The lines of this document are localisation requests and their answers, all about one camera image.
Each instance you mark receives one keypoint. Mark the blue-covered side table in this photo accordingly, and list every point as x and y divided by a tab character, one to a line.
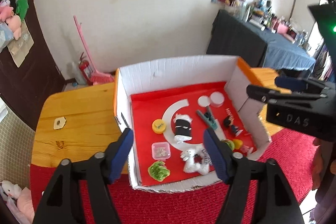
231	36

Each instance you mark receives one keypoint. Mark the green yarn scrunchie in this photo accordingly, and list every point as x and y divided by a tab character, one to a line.
158	171
230	144

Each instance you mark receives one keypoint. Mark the red knitted table cloth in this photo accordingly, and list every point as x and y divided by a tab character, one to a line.
292	150

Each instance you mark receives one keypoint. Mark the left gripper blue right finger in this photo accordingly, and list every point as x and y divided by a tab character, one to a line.
220	155

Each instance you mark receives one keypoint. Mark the red fire extinguisher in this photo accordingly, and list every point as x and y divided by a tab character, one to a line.
85	69

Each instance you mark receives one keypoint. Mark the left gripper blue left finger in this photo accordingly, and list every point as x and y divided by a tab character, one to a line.
117	154

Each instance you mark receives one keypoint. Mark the green plush on door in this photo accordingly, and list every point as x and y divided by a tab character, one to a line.
22	7

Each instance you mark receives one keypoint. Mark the pink broom handle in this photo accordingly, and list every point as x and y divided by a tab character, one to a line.
97	77

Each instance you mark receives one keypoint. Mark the white round tin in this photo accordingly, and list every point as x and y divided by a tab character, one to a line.
217	99

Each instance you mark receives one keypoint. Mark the white plush rabbit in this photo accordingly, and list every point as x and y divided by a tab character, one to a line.
197	160

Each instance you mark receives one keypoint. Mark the orange cardboard box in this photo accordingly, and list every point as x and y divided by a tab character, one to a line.
169	103

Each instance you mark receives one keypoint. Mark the pink figurine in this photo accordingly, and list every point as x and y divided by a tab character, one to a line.
246	150

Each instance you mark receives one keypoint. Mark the yellow small toy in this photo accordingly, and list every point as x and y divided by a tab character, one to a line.
237	143

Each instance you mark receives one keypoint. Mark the black-haired doll figurine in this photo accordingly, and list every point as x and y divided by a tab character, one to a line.
228	122

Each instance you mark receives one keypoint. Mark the teal clothes peg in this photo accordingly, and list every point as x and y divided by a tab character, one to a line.
208	118

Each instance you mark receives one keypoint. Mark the person's right hand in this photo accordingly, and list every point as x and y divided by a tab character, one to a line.
317	166

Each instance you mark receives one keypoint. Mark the dark brown door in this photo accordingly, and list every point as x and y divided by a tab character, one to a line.
25	88

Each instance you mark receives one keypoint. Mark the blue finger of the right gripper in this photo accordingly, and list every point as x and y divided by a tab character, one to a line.
272	96
300	85

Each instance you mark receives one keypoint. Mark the yellow round cap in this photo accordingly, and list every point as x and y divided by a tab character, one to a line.
159	126

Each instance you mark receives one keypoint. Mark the pink plush toys on door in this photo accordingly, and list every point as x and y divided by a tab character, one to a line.
13	21

